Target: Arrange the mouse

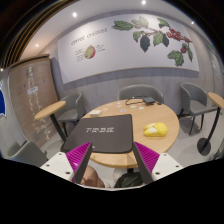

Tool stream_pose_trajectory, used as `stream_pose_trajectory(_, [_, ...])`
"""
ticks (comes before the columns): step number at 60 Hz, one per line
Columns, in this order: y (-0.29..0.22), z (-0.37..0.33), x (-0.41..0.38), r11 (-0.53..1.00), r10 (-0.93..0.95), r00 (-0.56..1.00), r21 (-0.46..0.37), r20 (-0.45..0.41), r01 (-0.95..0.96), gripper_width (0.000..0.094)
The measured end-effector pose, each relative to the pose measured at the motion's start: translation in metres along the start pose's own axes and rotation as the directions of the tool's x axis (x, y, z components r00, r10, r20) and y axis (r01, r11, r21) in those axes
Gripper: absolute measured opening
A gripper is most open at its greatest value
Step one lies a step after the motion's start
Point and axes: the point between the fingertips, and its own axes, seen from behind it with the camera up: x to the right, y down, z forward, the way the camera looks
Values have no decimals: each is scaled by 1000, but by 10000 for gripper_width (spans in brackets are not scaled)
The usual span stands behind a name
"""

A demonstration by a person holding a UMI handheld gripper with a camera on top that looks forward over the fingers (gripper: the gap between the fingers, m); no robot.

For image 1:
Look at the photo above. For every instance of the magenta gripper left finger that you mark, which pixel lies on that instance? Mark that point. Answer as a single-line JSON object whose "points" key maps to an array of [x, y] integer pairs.
{"points": [[78, 159]]}

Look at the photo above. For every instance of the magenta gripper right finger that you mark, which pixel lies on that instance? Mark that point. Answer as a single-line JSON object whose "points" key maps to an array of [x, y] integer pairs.
{"points": [[146, 159]]}

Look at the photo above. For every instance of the yellow computer mouse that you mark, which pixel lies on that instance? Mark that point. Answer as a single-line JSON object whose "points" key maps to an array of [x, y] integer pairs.
{"points": [[158, 129]]}

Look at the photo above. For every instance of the round wooden table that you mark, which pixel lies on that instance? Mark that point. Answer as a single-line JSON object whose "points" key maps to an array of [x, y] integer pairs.
{"points": [[142, 115]]}

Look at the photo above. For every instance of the grey chair on left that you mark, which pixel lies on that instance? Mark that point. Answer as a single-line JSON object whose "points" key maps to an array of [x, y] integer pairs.
{"points": [[73, 110]]}

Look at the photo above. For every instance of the small white box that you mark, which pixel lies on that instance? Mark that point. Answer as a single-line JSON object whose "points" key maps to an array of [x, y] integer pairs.
{"points": [[95, 113]]}

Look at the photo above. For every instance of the grey chair bottom left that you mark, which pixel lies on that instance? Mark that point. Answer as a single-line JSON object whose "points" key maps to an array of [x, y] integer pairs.
{"points": [[28, 153]]}

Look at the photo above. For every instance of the small round side table left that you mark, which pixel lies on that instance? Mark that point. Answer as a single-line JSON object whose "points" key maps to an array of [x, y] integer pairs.
{"points": [[50, 111]]}

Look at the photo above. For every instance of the grey chair behind table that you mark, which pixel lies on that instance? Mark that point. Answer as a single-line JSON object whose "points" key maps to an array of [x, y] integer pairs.
{"points": [[140, 91]]}

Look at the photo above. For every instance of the grey chair on right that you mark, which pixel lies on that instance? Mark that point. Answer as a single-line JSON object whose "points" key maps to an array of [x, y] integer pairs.
{"points": [[194, 102]]}

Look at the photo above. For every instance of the black power adapter with cable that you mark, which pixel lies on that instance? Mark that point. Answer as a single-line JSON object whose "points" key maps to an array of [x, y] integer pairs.
{"points": [[146, 100]]}

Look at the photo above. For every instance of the coffee cherries wall poster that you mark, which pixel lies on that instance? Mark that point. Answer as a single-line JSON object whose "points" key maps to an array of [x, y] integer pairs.
{"points": [[123, 42]]}

